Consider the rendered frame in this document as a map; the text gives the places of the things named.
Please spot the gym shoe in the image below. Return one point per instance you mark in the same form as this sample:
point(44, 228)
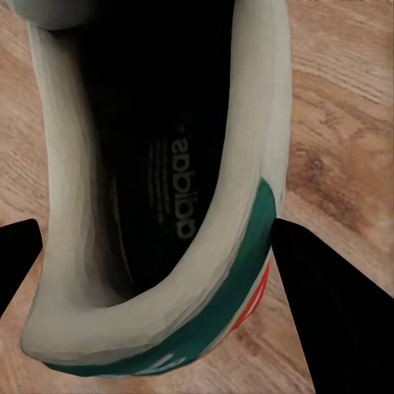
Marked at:
point(167, 125)

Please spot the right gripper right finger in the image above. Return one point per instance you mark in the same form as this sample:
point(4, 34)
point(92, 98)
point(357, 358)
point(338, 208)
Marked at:
point(344, 320)

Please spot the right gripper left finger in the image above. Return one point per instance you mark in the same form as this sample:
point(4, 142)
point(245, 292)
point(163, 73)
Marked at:
point(20, 245)

